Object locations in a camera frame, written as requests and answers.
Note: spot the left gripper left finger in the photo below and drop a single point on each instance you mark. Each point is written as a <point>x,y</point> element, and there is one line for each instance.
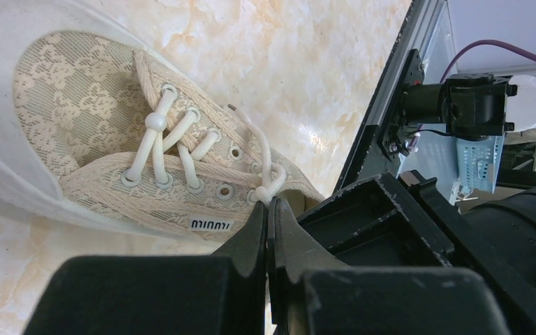
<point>219,293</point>

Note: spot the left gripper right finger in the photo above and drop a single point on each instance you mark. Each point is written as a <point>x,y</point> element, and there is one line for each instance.
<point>314,293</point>

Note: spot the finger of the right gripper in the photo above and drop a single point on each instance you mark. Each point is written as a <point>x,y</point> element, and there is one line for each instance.
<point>376,222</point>

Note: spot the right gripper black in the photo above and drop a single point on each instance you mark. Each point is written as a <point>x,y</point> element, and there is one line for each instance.
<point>496,239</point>

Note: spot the white shoelace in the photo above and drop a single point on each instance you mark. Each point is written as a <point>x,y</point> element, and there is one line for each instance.
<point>154,145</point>

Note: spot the beige lace sneaker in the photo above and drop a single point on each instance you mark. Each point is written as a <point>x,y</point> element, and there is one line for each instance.
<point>75,89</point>

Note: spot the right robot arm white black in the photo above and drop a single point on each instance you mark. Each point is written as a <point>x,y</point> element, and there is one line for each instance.
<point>470,108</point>

